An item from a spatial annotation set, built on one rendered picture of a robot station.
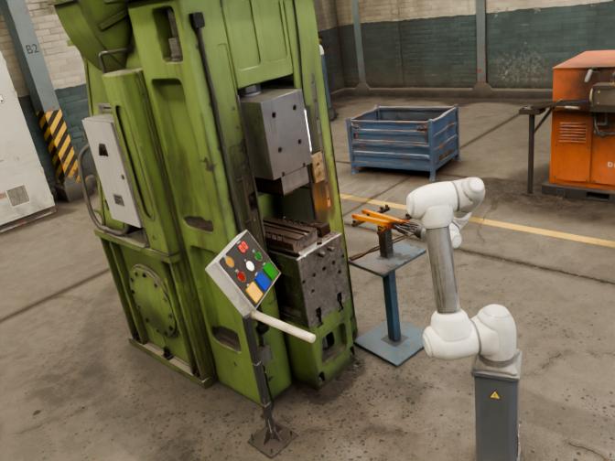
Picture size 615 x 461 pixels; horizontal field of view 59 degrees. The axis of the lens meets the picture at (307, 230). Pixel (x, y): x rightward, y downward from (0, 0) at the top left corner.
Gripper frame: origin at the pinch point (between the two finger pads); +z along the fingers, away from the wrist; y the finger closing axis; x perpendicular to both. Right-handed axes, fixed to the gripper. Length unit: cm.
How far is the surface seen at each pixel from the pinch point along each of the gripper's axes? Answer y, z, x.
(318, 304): -45, 24, -38
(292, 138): -41, 28, 59
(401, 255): 16.8, 15.3, -30.1
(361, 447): -68, -25, -96
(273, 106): -50, 26, 78
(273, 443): -99, 12, -95
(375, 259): 4.0, 25.0, -29.9
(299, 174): -40, 29, 39
